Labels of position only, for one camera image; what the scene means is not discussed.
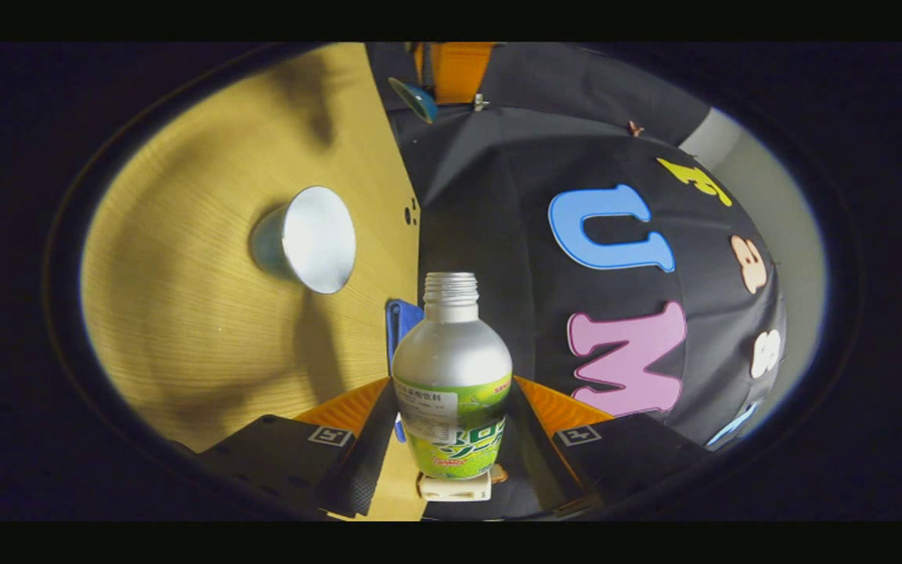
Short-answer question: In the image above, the teal teacup lid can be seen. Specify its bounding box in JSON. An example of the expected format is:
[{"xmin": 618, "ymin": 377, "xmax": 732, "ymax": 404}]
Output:
[{"xmin": 388, "ymin": 77, "xmax": 438, "ymax": 125}]

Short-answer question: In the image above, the silver green water bottle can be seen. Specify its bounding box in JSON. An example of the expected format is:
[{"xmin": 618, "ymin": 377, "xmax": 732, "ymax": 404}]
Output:
[{"xmin": 391, "ymin": 272, "xmax": 514, "ymax": 480}]

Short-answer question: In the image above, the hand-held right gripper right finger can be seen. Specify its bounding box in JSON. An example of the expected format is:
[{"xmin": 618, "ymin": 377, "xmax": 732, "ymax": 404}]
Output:
[{"xmin": 507, "ymin": 374, "xmax": 710, "ymax": 519}]

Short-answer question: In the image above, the black backdrop cloth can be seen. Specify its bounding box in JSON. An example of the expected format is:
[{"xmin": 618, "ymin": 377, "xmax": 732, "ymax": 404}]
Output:
[{"xmin": 365, "ymin": 43, "xmax": 788, "ymax": 519}]

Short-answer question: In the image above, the blue folded towel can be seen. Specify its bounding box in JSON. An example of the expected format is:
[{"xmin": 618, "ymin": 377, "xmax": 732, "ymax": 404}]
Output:
[{"xmin": 385, "ymin": 298, "xmax": 425, "ymax": 443}]

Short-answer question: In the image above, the teal white teacup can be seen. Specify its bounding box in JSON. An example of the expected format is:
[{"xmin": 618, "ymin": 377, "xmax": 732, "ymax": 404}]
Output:
[{"xmin": 250, "ymin": 186, "xmax": 357, "ymax": 295}]

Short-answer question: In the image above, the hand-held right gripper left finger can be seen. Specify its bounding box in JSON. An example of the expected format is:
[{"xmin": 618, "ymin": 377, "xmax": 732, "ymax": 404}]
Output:
[{"xmin": 169, "ymin": 376, "xmax": 399, "ymax": 519}]

